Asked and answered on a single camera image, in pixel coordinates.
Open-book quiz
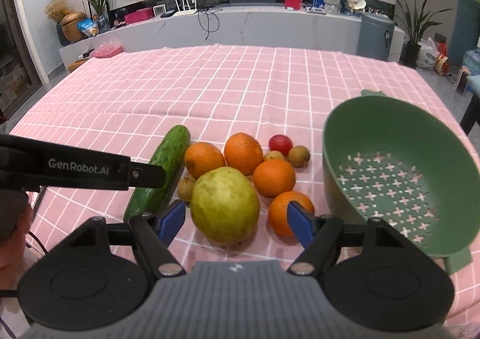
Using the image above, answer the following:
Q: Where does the orange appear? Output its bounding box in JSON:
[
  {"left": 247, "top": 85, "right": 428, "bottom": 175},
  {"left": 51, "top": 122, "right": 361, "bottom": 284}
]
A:
[
  {"left": 224, "top": 133, "right": 264, "bottom": 176},
  {"left": 268, "top": 190, "right": 315, "bottom": 237},
  {"left": 184, "top": 142, "right": 225, "bottom": 179},
  {"left": 253, "top": 159, "right": 296, "bottom": 198}
]

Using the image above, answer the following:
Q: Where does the brown kiwi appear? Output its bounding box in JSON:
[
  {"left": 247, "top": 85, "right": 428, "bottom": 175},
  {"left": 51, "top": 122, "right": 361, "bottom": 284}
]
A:
[
  {"left": 287, "top": 145, "right": 311, "bottom": 168},
  {"left": 177, "top": 174, "right": 196, "bottom": 203}
]

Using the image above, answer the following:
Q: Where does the white plastic bag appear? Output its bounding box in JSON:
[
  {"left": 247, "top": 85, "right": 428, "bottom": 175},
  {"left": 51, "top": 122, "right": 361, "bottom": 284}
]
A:
[{"left": 416, "top": 37, "right": 440, "bottom": 70}]

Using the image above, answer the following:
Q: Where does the white marble tv bench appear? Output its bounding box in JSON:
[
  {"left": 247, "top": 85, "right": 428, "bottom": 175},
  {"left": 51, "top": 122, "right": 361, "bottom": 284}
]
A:
[{"left": 58, "top": 4, "right": 406, "bottom": 70}]

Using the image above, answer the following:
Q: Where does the brown vase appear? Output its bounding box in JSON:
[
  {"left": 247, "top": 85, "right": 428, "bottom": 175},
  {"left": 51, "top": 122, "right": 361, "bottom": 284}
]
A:
[{"left": 60, "top": 12, "right": 86, "bottom": 43}]

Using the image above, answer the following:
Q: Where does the black cable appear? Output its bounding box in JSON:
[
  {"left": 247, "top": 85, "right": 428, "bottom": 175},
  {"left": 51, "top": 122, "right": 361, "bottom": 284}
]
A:
[{"left": 196, "top": 7, "right": 223, "bottom": 41}]

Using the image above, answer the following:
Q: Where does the large yellow-green pear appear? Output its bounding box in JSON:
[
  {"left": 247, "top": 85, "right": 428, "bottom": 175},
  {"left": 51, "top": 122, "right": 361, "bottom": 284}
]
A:
[{"left": 190, "top": 166, "right": 260, "bottom": 246}]

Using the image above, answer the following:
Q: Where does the plant at left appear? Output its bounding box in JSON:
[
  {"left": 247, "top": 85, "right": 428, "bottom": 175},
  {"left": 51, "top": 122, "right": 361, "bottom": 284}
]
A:
[{"left": 82, "top": 0, "right": 110, "bottom": 34}]

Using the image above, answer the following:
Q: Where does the grey trash bin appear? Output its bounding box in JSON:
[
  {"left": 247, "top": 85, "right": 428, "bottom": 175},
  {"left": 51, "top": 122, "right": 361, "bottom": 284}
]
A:
[{"left": 356, "top": 12, "right": 395, "bottom": 61}]

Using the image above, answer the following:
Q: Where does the red tomato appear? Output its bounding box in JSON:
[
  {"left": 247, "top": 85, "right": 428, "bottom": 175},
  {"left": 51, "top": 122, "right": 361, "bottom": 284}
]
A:
[{"left": 268, "top": 134, "right": 294, "bottom": 156}]

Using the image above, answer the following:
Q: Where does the white router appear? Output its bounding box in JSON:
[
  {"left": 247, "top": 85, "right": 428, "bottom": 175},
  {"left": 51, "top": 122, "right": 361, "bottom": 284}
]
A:
[{"left": 173, "top": 0, "right": 198, "bottom": 17}]

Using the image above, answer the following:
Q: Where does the red box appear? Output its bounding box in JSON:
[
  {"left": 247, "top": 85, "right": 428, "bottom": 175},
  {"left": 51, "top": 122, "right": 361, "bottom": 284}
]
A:
[{"left": 284, "top": 0, "right": 303, "bottom": 11}]

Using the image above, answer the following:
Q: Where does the green colander bowl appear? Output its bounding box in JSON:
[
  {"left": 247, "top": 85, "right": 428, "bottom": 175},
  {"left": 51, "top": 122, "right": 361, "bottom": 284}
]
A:
[{"left": 322, "top": 90, "right": 479, "bottom": 274}]

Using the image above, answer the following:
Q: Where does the person's left hand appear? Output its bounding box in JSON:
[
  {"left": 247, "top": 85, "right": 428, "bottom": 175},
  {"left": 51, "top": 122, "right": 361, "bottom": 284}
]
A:
[{"left": 0, "top": 193, "right": 33, "bottom": 290}]

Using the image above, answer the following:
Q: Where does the pink box on bench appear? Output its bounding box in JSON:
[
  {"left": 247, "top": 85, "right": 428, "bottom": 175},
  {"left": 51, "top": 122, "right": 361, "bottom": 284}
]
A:
[{"left": 124, "top": 7, "right": 154, "bottom": 25}]

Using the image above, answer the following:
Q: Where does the green cucumber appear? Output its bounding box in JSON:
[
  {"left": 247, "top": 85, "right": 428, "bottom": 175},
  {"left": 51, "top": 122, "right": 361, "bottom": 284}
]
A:
[{"left": 123, "top": 125, "right": 191, "bottom": 223}]

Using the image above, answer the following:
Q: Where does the pink checked tablecloth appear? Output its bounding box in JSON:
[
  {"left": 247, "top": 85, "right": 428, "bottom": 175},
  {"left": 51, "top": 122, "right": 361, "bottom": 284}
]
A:
[{"left": 12, "top": 45, "right": 479, "bottom": 338}]

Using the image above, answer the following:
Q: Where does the potted green plant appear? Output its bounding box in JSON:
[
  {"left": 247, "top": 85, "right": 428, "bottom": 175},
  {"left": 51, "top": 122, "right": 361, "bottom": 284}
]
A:
[{"left": 395, "top": 0, "right": 452, "bottom": 69}]

